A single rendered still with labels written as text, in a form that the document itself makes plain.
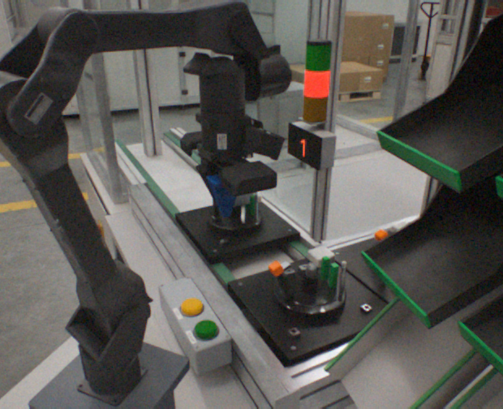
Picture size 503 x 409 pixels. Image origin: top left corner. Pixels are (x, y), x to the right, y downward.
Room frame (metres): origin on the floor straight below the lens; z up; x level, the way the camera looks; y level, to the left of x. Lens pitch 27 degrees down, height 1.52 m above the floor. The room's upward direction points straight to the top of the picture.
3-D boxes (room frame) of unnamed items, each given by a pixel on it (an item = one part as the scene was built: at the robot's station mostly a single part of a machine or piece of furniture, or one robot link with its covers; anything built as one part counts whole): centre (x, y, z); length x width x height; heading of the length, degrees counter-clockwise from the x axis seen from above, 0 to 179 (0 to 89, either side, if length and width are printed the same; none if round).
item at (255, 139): (0.59, 0.00, 1.33); 0.07 x 0.07 x 0.06; 26
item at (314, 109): (0.92, -0.13, 1.28); 0.05 x 0.05 x 0.05
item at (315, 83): (0.92, -0.13, 1.33); 0.05 x 0.05 x 0.05
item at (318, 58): (0.92, -0.13, 1.38); 0.05 x 0.05 x 0.05
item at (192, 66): (0.56, 0.04, 1.41); 0.09 x 0.06 x 0.07; 136
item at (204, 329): (0.61, 0.08, 0.96); 0.04 x 0.04 x 0.02
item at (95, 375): (0.41, 0.18, 1.09); 0.07 x 0.07 x 0.06; 66
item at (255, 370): (0.87, 0.15, 0.91); 0.89 x 0.06 x 0.11; 28
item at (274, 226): (1.00, 0.04, 0.96); 0.24 x 0.24 x 0.02; 28
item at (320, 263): (0.70, -0.11, 1.01); 0.24 x 0.24 x 0.13; 28
